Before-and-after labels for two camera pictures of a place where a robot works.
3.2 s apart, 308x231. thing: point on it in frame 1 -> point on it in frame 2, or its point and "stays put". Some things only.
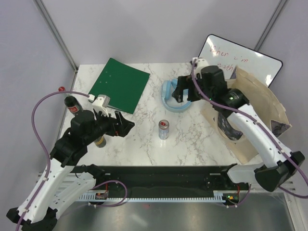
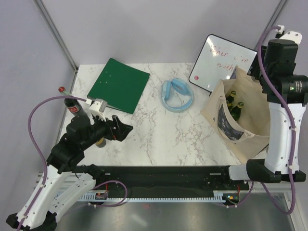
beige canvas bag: (263, 104) stays put
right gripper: (184, 82) -> (254, 70)
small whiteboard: (226, 55) stays put
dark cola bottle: (72, 104) stays put
